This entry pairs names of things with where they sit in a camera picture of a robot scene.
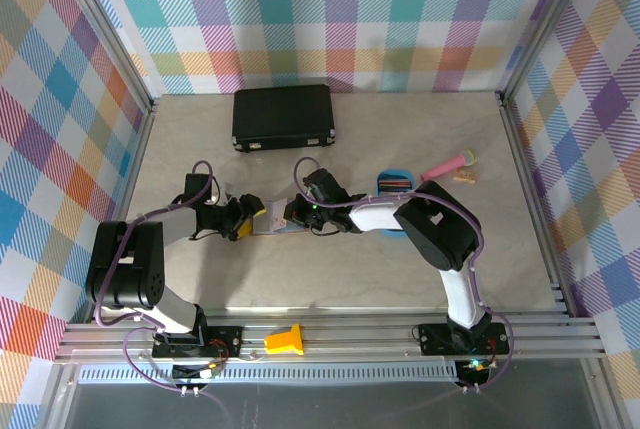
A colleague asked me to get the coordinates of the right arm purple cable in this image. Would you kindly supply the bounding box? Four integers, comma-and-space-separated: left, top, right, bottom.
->
292, 156, 516, 394

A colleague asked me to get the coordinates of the aluminium frame post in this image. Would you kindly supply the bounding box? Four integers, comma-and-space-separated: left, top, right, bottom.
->
58, 0, 160, 118
497, 0, 594, 105

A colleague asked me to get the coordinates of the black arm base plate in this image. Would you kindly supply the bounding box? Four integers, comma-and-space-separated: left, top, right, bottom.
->
151, 326, 245, 358
417, 322, 512, 356

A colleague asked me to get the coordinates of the slotted cable duct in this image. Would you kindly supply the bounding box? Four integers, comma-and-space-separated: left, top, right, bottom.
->
78, 366, 460, 384

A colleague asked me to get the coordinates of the aluminium front rail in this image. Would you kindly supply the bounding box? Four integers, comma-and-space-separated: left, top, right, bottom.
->
53, 312, 604, 365

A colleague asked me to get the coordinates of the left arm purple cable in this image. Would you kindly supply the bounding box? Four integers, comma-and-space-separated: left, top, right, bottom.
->
93, 159, 224, 394

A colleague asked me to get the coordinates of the yellow printed bracket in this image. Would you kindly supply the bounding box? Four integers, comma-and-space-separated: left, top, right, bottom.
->
263, 322, 306, 356

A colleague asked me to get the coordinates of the pink toy microphone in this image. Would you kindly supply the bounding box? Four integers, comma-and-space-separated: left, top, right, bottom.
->
419, 147, 480, 183

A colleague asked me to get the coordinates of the aluminium table side rail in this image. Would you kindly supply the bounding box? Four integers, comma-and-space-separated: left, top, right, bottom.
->
84, 98, 160, 323
494, 91, 576, 318

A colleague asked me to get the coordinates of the pink leather card holder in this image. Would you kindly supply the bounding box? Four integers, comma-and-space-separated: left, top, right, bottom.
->
251, 197, 312, 239

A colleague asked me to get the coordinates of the black hard case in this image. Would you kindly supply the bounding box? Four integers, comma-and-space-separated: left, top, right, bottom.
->
231, 83, 337, 153

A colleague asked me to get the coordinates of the small controller board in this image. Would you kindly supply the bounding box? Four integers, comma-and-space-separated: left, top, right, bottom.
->
171, 362, 222, 383
455, 357, 496, 386

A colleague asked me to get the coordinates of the blue oval tray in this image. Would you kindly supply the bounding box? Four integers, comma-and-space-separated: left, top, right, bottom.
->
374, 166, 420, 240

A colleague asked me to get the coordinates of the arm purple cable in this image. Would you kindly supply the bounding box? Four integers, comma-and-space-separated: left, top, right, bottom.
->
93, 159, 224, 394
292, 156, 516, 394

